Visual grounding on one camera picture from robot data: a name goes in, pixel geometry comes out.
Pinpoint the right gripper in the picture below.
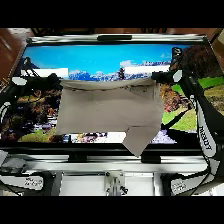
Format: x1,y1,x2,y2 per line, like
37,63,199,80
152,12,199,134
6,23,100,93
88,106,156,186
151,70,174,85

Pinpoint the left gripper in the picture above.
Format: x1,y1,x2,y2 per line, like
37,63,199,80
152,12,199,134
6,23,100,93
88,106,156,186
45,73,64,91

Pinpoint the grey T-shirt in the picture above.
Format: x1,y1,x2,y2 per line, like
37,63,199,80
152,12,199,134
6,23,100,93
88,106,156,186
54,77,165,158

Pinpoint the silver frame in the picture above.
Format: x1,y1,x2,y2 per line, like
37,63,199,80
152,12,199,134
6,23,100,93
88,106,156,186
0,33,224,197

